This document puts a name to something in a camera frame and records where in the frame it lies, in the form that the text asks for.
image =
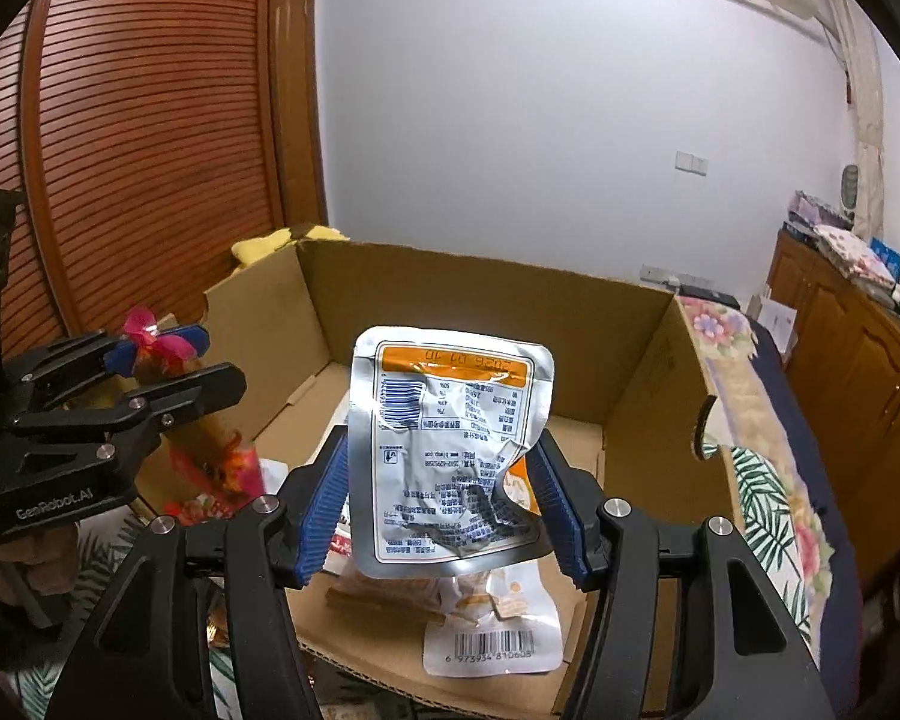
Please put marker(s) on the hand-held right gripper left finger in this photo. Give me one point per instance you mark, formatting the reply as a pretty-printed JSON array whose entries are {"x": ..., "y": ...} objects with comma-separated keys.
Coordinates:
[{"x": 322, "y": 510}]

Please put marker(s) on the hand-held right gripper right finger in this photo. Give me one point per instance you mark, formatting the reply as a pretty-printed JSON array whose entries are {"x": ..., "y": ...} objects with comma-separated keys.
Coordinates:
[{"x": 562, "y": 517}]

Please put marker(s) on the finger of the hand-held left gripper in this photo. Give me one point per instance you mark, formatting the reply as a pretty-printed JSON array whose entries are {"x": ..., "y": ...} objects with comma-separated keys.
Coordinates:
[
  {"x": 195, "y": 390},
  {"x": 184, "y": 341}
]

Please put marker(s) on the brown packet with magenta top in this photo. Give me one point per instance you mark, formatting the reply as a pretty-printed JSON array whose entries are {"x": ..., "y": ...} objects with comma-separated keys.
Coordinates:
[{"x": 217, "y": 472}]

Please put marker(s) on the white orange barcode snack packet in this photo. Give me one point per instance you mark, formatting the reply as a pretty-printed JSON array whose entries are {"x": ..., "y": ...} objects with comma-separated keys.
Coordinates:
[{"x": 510, "y": 615}]

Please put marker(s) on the silver foil snack pouch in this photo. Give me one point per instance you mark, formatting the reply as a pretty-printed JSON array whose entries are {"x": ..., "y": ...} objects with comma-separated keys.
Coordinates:
[{"x": 450, "y": 435}]

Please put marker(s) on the brown cardboard box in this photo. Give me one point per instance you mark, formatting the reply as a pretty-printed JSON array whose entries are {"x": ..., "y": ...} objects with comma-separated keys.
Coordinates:
[{"x": 630, "y": 360}]

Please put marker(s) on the person's left hand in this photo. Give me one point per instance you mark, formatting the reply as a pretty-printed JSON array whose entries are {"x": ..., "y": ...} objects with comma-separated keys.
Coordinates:
[{"x": 45, "y": 570}]

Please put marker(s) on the yellow plush toy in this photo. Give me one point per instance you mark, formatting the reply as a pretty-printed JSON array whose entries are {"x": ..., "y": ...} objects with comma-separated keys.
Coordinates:
[{"x": 270, "y": 244}]

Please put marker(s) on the leaf print blanket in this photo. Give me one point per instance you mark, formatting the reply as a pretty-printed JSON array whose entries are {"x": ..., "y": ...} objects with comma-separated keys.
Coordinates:
[{"x": 757, "y": 510}]

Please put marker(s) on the wooden slatted wardrobe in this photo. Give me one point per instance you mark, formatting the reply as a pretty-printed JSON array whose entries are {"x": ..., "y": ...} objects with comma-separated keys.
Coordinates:
[{"x": 142, "y": 127}]

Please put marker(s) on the floral blanket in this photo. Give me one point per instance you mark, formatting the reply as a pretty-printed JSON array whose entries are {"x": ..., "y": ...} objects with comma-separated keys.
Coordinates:
[{"x": 720, "y": 337}]

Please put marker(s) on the navy blanket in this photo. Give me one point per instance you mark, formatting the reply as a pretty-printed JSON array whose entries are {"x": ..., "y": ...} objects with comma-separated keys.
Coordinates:
[{"x": 810, "y": 465}]

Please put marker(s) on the white paper box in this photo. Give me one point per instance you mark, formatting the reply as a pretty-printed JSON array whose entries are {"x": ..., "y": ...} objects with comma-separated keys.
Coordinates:
[{"x": 772, "y": 322}]

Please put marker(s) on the wooden cabinet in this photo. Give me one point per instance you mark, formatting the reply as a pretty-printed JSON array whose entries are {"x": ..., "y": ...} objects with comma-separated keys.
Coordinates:
[{"x": 862, "y": 360}]

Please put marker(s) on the stack of folded cloths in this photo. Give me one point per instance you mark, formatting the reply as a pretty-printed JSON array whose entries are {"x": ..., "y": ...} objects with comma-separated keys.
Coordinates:
[{"x": 847, "y": 240}]

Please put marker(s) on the blue box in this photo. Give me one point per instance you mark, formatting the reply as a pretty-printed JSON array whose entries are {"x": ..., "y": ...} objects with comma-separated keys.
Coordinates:
[{"x": 889, "y": 259}]

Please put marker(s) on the small white fan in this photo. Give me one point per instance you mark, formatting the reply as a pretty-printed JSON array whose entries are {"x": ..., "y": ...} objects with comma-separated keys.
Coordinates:
[{"x": 850, "y": 187}]

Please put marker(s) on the cream curtain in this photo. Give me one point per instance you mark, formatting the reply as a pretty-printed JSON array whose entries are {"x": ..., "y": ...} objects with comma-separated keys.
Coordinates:
[{"x": 866, "y": 112}]

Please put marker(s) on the white wall switch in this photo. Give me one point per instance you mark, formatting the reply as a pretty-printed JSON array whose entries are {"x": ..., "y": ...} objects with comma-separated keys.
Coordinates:
[{"x": 692, "y": 162}]

